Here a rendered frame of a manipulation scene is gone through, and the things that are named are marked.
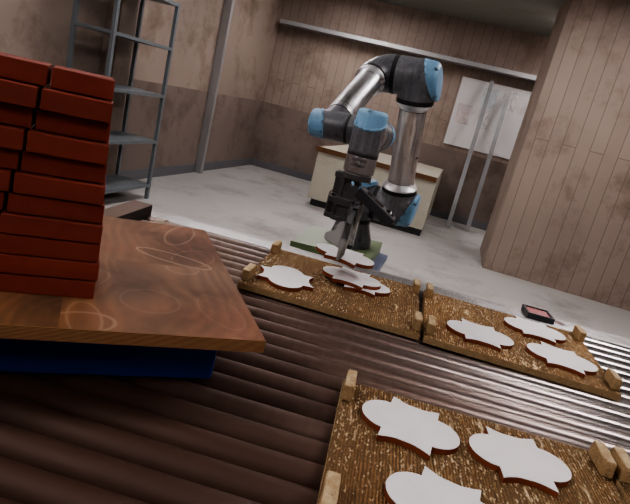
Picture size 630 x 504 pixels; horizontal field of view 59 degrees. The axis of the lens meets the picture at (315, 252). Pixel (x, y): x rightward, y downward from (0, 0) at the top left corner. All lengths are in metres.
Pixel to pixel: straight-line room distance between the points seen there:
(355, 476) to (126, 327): 0.33
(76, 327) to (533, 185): 6.06
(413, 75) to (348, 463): 1.25
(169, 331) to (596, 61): 6.16
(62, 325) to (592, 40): 6.27
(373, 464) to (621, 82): 6.11
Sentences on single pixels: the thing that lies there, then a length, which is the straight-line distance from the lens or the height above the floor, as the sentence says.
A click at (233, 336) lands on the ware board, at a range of 0.74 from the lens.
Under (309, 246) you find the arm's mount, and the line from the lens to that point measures 1.86.
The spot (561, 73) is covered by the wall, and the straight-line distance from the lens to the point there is 6.56.
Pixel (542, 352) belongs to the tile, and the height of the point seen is 0.95.
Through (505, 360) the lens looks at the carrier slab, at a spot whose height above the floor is 0.94.
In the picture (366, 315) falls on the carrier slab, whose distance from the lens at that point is 1.23.
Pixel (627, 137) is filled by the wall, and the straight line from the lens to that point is 6.66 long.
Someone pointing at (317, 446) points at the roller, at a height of 0.92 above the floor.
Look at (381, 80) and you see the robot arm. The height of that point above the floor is 1.45.
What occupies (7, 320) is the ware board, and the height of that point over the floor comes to 1.04.
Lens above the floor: 1.35
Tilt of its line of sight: 15 degrees down
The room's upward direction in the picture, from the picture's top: 14 degrees clockwise
